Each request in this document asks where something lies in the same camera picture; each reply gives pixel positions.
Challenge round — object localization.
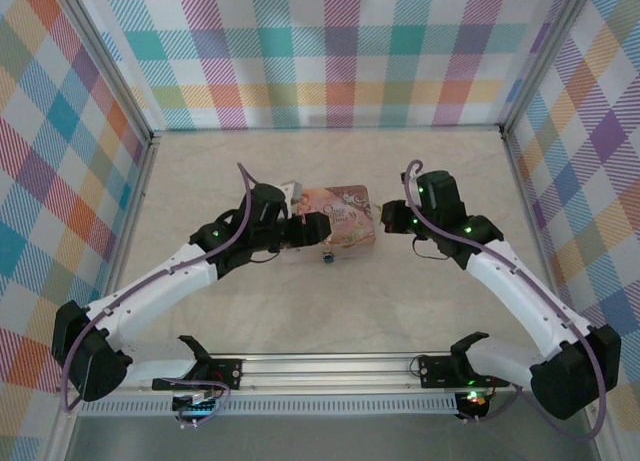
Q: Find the pink illustrated tin box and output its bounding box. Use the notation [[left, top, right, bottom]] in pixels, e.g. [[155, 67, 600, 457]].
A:
[[279, 184, 377, 263]]

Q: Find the plaid side panel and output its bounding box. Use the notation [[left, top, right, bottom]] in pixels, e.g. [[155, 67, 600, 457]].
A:
[[0, 0, 149, 397], [504, 0, 640, 397]]

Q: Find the small board with lit LEDs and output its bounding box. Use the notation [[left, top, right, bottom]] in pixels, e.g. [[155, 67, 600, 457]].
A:
[[455, 389, 490, 423]]

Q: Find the blue electronics board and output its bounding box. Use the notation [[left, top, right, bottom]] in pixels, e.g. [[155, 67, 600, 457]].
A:
[[171, 388, 224, 427]]

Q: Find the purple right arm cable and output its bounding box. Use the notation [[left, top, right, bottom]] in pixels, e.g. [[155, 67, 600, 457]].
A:
[[402, 159, 607, 443]]

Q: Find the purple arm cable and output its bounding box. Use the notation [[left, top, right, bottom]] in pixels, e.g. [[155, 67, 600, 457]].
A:
[[59, 161, 261, 413], [402, 159, 607, 443]]

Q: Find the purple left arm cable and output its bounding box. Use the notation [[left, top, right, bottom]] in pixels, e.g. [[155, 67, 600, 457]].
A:
[[59, 161, 261, 413]]

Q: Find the aluminium frame side bar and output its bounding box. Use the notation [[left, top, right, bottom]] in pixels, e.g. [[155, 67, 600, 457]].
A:
[[47, 133, 162, 461], [499, 130, 566, 322]]

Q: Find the long aluminium frame bar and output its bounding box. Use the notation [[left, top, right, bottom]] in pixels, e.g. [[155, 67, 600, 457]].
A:
[[149, 124, 506, 135]]

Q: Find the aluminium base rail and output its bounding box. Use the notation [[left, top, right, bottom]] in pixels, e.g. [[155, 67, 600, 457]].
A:
[[152, 353, 516, 393]]

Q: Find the slotted grey cable duct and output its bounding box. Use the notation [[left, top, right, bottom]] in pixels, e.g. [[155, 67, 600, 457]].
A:
[[82, 393, 481, 418]]

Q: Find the aluminium frame post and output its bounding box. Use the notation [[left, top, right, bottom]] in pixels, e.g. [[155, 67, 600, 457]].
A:
[[62, 0, 164, 142], [497, 0, 604, 137]]

